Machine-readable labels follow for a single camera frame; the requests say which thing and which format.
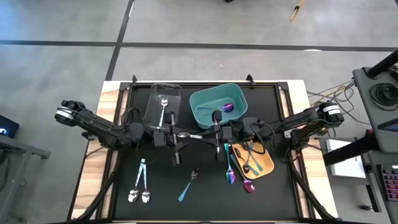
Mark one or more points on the black table mat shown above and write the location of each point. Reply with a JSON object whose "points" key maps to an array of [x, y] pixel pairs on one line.
{"points": [[211, 205]]}

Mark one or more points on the orange plastic bin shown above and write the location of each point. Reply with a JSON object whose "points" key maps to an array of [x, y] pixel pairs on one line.
{"points": [[267, 160]]}

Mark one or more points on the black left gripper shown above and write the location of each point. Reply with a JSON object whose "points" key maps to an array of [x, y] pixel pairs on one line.
{"points": [[161, 138]]}

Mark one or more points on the black cart beam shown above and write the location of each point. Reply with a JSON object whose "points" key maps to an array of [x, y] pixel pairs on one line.
{"points": [[348, 150]]}

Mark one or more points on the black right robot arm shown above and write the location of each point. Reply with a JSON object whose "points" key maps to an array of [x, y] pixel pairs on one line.
{"points": [[298, 121]]}

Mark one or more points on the black screen device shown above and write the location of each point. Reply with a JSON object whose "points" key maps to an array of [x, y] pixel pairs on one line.
{"points": [[7, 126]]}

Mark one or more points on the teal plastic bin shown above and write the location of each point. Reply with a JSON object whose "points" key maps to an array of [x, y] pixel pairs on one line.
{"points": [[202, 98]]}

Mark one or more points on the black table clamp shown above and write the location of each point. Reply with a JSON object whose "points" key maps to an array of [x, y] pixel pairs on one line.
{"points": [[134, 80], [250, 80]]}

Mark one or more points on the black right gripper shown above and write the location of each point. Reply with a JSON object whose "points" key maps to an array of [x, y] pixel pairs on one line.
{"points": [[231, 132]]}

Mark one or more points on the white box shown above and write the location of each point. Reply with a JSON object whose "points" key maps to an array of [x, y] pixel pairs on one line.
{"points": [[348, 169]]}

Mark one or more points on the silver mounting bracket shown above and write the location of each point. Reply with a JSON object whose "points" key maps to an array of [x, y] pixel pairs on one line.
{"points": [[288, 133]]}

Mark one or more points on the grey keyboard stand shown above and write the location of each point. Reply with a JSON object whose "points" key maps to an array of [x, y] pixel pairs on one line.
{"points": [[373, 186]]}

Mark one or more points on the grey equipment cart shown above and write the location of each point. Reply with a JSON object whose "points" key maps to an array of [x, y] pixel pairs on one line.
{"points": [[362, 93]]}

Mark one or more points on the silver spoons pair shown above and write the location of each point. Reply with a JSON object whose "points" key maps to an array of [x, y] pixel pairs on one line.
{"points": [[133, 196]]}

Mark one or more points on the black pole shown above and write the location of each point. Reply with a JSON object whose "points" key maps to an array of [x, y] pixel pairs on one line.
{"points": [[382, 65]]}

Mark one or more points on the clear plastic bin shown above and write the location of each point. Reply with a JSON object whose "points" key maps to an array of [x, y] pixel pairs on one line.
{"points": [[152, 102]]}

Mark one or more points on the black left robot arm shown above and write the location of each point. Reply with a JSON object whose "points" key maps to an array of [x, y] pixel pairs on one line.
{"points": [[99, 126]]}

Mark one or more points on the backlit keyboard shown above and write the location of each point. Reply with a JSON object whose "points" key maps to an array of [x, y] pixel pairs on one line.
{"points": [[391, 183]]}

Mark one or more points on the grey workbench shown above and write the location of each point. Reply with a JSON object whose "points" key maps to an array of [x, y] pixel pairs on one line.
{"points": [[25, 148]]}

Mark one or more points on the iridescent rainbow spoon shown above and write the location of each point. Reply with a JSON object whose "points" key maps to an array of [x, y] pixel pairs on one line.
{"points": [[208, 115], [228, 108], [248, 186], [230, 176]]}

